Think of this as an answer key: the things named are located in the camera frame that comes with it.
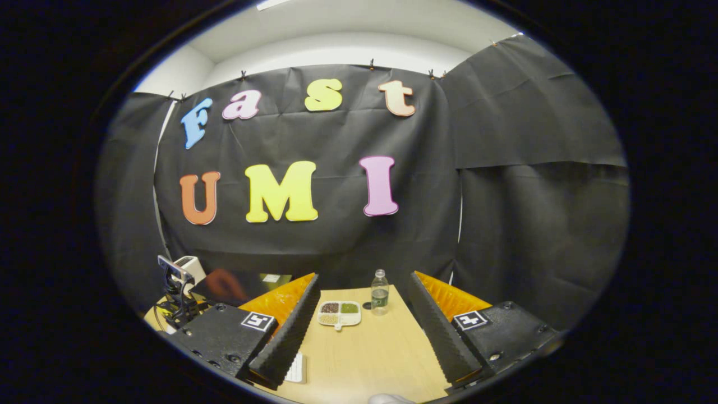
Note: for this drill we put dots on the clear plastic water bottle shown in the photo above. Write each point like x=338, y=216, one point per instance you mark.
x=380, y=297

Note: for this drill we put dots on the white food tray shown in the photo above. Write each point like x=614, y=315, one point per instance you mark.
x=296, y=367

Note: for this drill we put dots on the white compartment seasoning dish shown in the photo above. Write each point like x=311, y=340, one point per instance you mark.
x=339, y=314

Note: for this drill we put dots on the black backdrop cloth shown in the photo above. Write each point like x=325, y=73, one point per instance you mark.
x=533, y=235

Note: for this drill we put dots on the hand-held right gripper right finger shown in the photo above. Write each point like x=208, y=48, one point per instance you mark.
x=440, y=336

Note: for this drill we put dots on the white toaster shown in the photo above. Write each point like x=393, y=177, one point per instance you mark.
x=197, y=268

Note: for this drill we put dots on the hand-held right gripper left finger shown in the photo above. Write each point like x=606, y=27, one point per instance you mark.
x=286, y=336

